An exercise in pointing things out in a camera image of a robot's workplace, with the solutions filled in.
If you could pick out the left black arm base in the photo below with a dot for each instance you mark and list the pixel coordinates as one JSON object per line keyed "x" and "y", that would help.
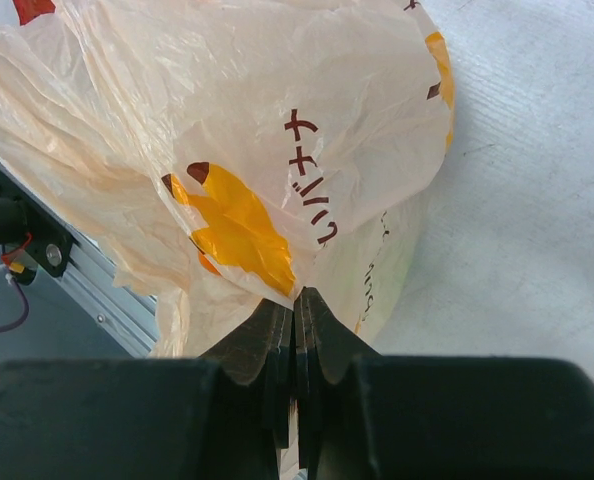
{"x": 30, "y": 238}

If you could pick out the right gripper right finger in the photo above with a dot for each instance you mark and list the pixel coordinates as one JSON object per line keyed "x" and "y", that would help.
{"x": 364, "y": 415}

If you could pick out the aluminium front rail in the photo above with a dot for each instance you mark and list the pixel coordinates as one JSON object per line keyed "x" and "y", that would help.
{"x": 85, "y": 274}

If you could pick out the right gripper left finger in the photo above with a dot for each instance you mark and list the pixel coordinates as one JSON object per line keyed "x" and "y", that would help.
{"x": 222, "y": 415}

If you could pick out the fake watermelon slice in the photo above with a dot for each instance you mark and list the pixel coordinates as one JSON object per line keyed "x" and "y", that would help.
{"x": 28, "y": 10}

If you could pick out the orange plastic shopping bag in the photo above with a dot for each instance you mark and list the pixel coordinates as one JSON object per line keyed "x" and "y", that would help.
{"x": 225, "y": 153}

